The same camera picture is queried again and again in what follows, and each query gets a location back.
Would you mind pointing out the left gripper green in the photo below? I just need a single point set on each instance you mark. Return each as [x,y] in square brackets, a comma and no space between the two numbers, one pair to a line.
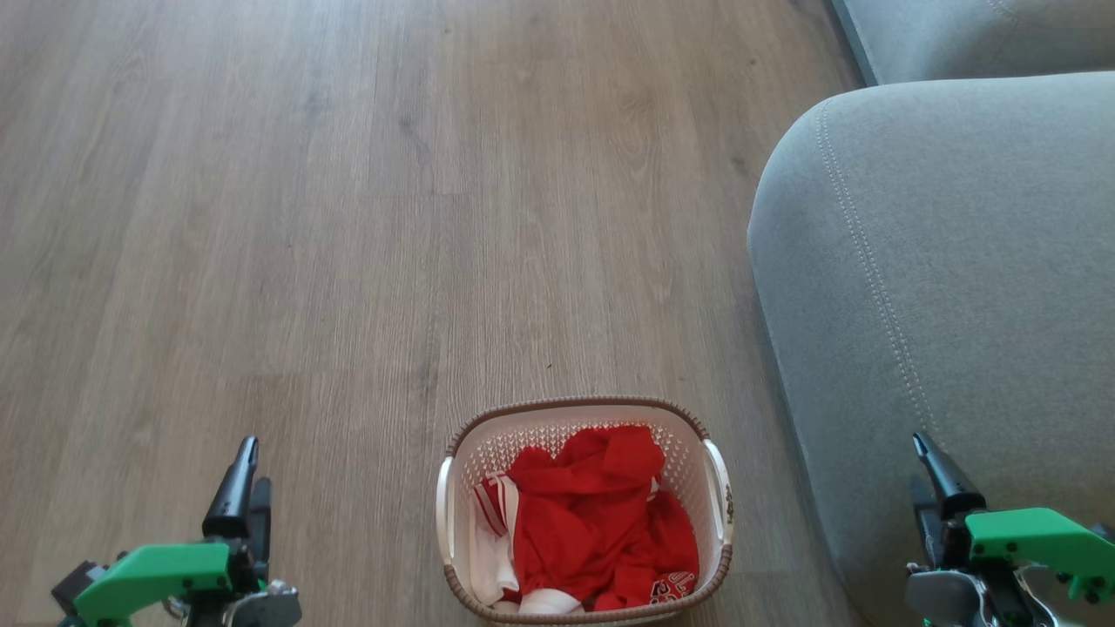
[157,575]

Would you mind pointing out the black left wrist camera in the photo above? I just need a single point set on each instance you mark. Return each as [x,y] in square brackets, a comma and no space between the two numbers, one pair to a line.
[74,583]

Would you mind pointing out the grey fabric sofa seat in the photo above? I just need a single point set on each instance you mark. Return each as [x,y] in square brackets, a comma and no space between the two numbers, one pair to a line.
[976,35]

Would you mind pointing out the white red-striped garment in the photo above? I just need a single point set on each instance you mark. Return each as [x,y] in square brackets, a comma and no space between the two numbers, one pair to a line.
[488,549]

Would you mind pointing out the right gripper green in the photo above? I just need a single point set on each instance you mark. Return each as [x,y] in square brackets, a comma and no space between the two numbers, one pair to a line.
[1037,540]

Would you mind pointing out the red garment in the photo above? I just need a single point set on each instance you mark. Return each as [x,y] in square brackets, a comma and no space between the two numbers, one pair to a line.
[592,514]

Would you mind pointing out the white plastic laundry basket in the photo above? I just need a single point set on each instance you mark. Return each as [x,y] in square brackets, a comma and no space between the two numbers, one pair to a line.
[706,488]

